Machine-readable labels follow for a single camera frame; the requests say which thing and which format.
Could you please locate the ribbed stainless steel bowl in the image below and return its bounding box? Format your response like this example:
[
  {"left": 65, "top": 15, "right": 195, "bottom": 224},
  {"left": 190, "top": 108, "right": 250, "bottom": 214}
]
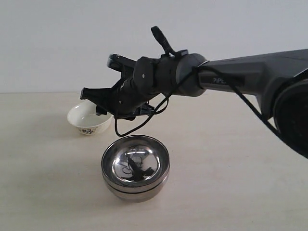
[{"left": 101, "top": 135, "right": 170, "bottom": 193}]

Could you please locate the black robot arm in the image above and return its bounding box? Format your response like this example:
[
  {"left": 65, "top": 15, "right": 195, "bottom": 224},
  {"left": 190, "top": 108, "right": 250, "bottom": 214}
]
[{"left": 80, "top": 49, "right": 308, "bottom": 157}]

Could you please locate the black cable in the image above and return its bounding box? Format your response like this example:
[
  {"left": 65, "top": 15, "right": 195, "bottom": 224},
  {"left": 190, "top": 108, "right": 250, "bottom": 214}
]
[{"left": 113, "top": 26, "right": 284, "bottom": 142}]

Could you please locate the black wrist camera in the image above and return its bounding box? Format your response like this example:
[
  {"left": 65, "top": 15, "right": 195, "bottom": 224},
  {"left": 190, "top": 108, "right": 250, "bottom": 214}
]
[{"left": 107, "top": 53, "right": 136, "bottom": 72}]

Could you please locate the white ceramic patterned bowl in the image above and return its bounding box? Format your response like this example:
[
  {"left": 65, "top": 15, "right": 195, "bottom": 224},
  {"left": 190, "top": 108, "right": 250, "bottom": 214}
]
[{"left": 66, "top": 101, "right": 113, "bottom": 135}]

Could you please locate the plain stainless steel bowl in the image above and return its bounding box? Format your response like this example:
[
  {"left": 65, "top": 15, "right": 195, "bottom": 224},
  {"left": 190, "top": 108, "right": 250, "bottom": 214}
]
[{"left": 104, "top": 175, "right": 169, "bottom": 203}]

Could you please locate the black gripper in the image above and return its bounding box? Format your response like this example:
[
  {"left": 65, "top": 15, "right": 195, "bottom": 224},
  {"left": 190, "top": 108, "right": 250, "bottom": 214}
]
[{"left": 79, "top": 72, "right": 159, "bottom": 121}]

